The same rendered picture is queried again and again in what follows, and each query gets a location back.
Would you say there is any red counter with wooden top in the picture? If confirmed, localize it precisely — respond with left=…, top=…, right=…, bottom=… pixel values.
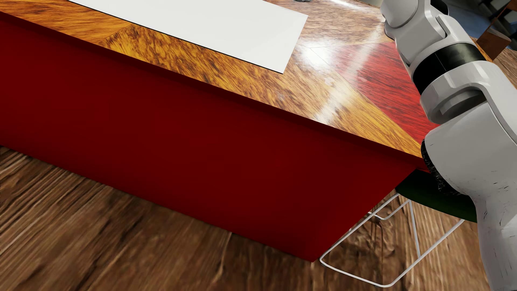
left=0, top=0, right=517, bottom=262

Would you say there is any brown wooden chair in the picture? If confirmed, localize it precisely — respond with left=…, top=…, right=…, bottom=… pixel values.
left=476, top=0, right=517, bottom=61

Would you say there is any white rectangular mat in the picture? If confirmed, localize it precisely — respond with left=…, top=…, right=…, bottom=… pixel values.
left=68, top=0, right=309, bottom=74

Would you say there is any green stool with wire legs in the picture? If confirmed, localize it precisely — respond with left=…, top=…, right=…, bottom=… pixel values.
left=319, top=169, right=478, bottom=288

